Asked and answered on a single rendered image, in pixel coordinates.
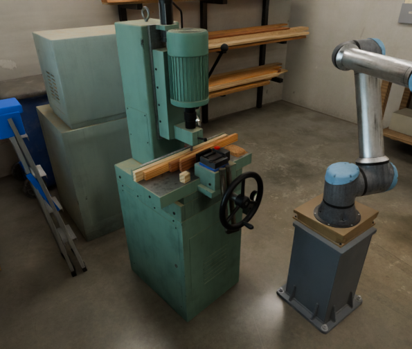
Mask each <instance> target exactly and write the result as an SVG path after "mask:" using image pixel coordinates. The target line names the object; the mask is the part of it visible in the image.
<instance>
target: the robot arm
mask: <svg viewBox="0 0 412 349"><path fill-rule="evenodd" d="M385 54H386V49H385V46H384V43H383V42H382V41H381V40H380V39H377V38H367V39H357V40H350V41H346V42H342V43H340V44H339V45H338V46H336V47H335V49H334V50H333V52H332V63H333V65H334V66H335V67H336V68H338V69H340V70H342V71H349V70H351V69H352V70H353V71H354V74H355V95H356V106H357V127H358V139H359V158H358V159H357V160H356V161H355V162H356V165H355V164H353V163H348V162H338V163H333V164H332V165H330V166H329V167H328V168H327V170H326V174H325V184H324V191H323V201H322V202H321V204H320V205H319V207H318V216H319V217H320V218H321V219H322V220H323V221H325V222H327V223H330V224H335V225H347V224H352V223H353V222H354V221H355V220H356V219H357V211H356V208H355V197H361V196H364V195H371V194H376V193H384V192H386V191H388V190H391V189H393V188H394V187H395V185H396V184H397V178H398V173H397V169H396V167H395V166H394V165H393V164H392V163H391V162H390V161H389V158H388V157H387V156H385V155H384V136H383V122H382V96H381V82H380V79H382V80H385V81H388V82H392V83H394V84H398V85H400V86H403V87H407V88H409V89H410V91H411V92H412V61H408V60H403V59H400V58H396V57H390V56H387V55H385Z"/></svg>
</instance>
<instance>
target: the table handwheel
mask: <svg viewBox="0 0 412 349"><path fill-rule="evenodd" d="M250 177H252V178H254V179H255V180H256V182H257V185H258V192H257V196H256V200H255V201H250V199H249V197H247V196H246V195H244V187H245V179H247V178H250ZM240 182H241V194H239V195H238V194H236V193H233V194H232V192H233V191H234V190H235V188H236V187H237V186H238V184H239V183H240ZM263 189H264V187H263V181H262V178H261V176H260V175H259V174H258V173H256V172H252V171H248V172H244V173H242V174H241V175H239V176H238V177H236V178H235V179H234V180H233V181H232V182H231V184H230V185H229V187H228V188H227V189H226V192H225V193H224V196H223V198H222V201H221V204H220V213H219V215H220V222H221V224H222V226H223V227H224V228H225V229H227V230H230V231H234V230H238V229H240V228H242V227H243V226H244V225H243V224H242V222H243V221H245V222H249V221H250V220H251V218H252V217H253V216H254V215H255V213H256V211H257V209H258V207H259V205H260V202H261V200H262V195H263ZM229 199H231V200H233V201H234V202H235V205H236V207H235V208H234V210H233V211H232V213H231V214H230V215H229V216H228V217H227V219H226V206H227V204H228V201H229ZM249 204H253V207H252V208H251V210H250V211H249V213H248V214H247V216H246V217H245V218H244V219H243V220H241V221H240V222H238V223H237V224H229V221H230V220H231V218H232V217H233V216H234V215H235V213H236V212H237V211H238V209H239V208H242V209H245V208H247V207H248V206H249Z"/></svg>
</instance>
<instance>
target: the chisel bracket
mask: <svg viewBox="0 0 412 349"><path fill-rule="evenodd" d="M197 137H201V138H203V129H202V128H199V127H196V128H195V129H186V122H183V123H179V124H177V125H174V138H176V139H178V140H180V141H182V142H184V143H187V144H189V145H191V146H194V145H197V144H200V143H203V140H201V139H198V138H197Z"/></svg>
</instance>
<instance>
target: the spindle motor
mask: <svg viewBox="0 0 412 349"><path fill-rule="evenodd" d="M166 38H167V49H168V68H169V79H170V102H171V104H172V105H174V106H176V107H185V108H192V107H201V106H204V105H206V104H208V102H209V87H208V31H207V30H206V29H203V28H176V29H171V30H168V31H167V33H166Z"/></svg>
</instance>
